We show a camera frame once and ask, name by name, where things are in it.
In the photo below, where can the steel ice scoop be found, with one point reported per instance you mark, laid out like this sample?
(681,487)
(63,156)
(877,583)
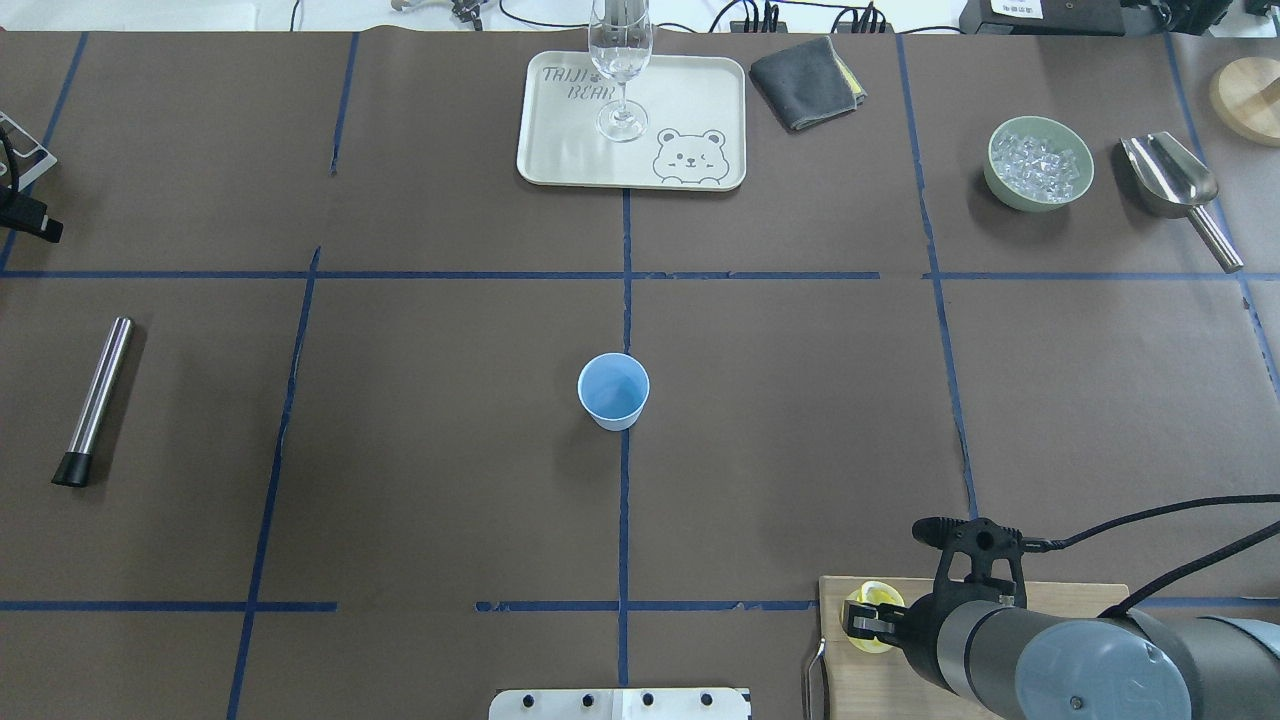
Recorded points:
(1174,183)

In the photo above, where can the steel muddler black tip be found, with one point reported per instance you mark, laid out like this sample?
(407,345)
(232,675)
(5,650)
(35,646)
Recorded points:
(74,469)

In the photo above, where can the clear wine glass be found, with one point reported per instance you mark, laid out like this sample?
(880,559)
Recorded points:
(620,43)

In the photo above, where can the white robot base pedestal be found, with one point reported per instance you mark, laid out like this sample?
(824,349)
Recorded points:
(623,703)

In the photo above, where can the wooden cutting board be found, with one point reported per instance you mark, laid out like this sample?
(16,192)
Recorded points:
(863,685)

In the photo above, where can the green bowl of ice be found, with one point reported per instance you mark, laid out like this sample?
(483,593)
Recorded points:
(1037,164)

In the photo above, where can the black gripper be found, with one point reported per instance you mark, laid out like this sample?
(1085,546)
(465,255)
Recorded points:
(916,622)

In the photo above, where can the grey folded cloth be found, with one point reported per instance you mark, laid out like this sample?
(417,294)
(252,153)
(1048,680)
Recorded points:
(807,84)

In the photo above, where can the wooden paper towel stand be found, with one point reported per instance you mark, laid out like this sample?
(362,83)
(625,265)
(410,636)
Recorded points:
(1245,95)

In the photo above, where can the lemon slice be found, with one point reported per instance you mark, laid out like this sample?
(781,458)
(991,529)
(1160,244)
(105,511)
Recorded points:
(874,592)

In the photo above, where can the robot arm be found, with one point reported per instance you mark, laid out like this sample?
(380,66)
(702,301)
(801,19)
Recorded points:
(1021,664)

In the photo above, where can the light blue plastic cup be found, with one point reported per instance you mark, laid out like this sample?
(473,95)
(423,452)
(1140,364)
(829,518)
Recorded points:
(613,389)

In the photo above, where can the cream bear tray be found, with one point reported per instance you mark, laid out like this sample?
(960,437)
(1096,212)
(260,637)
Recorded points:
(695,138)

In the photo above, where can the white wire cup rack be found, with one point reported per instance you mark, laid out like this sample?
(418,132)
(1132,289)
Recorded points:
(23,158)

